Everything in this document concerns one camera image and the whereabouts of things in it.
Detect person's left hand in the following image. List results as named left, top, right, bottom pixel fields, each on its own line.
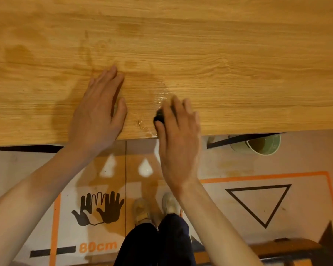
left=67, top=65, right=128, bottom=161

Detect person's right hand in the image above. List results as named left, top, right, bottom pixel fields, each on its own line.
left=154, top=95, right=202, bottom=192

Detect small black cleaning pad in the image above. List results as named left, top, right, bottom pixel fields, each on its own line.
left=153, top=107, right=173, bottom=125

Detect person's right forearm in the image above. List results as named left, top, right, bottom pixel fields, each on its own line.
left=177, top=179, right=263, bottom=266

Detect person's left forearm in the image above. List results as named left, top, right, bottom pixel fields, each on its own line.
left=0, top=146, right=93, bottom=266

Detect black metal table brace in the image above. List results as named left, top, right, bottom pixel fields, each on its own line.
left=206, top=133, right=284, bottom=149

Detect pale green cup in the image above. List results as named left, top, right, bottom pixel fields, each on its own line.
left=229, top=134, right=281, bottom=156

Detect person's beige right shoe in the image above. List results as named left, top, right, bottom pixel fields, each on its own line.
left=162, top=192, right=184, bottom=218

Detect person's beige shoe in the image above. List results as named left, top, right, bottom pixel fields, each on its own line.
left=132, top=198, right=154, bottom=227
left=162, top=192, right=184, bottom=218

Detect person's beige left shoe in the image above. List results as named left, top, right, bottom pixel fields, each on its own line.
left=132, top=198, right=154, bottom=227

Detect printed floor mat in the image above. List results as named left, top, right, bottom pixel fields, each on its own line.
left=0, top=129, right=333, bottom=266

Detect person's dark trousers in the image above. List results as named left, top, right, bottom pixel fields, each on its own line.
left=113, top=213, right=196, bottom=266

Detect wooden stool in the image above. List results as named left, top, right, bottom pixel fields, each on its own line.
left=194, top=238, right=323, bottom=266

